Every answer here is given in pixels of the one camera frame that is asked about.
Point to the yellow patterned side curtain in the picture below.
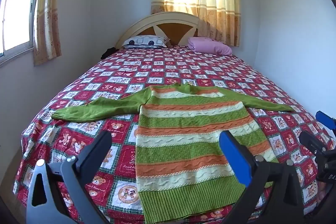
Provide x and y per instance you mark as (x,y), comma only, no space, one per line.
(48,16)

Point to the dark cloth beside bed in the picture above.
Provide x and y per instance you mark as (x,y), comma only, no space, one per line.
(108,53)

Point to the white patterned pillow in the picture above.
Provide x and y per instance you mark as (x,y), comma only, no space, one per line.
(144,41)

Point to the sliding glass window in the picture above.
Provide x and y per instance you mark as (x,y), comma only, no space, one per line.
(18,11)

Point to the green orange striped knit sweater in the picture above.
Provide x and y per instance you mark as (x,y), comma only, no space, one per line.
(189,134)

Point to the red checkered bear print blanket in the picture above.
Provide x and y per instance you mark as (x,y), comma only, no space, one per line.
(168,66)

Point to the cream and brown headboard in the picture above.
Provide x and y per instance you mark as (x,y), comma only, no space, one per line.
(173,27)

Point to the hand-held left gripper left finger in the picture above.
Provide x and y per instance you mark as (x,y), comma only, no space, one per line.
(98,150)

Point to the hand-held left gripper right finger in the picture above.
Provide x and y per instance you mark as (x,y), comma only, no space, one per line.
(233,158)

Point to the pink pillow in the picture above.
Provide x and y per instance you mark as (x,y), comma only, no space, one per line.
(210,47)

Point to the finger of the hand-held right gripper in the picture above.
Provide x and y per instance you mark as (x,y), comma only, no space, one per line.
(325,119)
(312,142)

